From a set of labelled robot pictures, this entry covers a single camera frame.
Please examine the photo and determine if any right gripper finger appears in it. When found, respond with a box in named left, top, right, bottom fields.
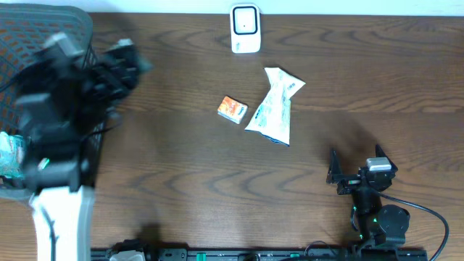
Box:
left=326, top=149, right=343, bottom=183
left=375, top=144, right=390, bottom=160

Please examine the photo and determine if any white blue snack bag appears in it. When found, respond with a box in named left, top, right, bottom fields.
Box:
left=245, top=67, right=306, bottom=146

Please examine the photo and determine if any teal wet wipes pack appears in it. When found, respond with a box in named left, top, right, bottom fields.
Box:
left=1, top=131, right=25, bottom=179

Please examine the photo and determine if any orange tissue pack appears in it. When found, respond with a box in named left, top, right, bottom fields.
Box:
left=217, top=96, right=248, bottom=124

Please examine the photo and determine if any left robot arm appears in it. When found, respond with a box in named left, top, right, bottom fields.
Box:
left=15, top=35, right=150, bottom=260

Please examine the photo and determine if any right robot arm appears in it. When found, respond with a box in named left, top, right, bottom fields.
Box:
left=326, top=145, right=410, bottom=257

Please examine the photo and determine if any white barcode scanner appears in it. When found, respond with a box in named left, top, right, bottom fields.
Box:
left=230, top=4, right=262, bottom=54

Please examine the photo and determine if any grey plastic mesh basket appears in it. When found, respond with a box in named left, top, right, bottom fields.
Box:
left=1, top=4, right=102, bottom=200

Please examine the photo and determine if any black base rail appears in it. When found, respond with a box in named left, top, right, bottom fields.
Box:
left=90, top=247, right=429, bottom=261

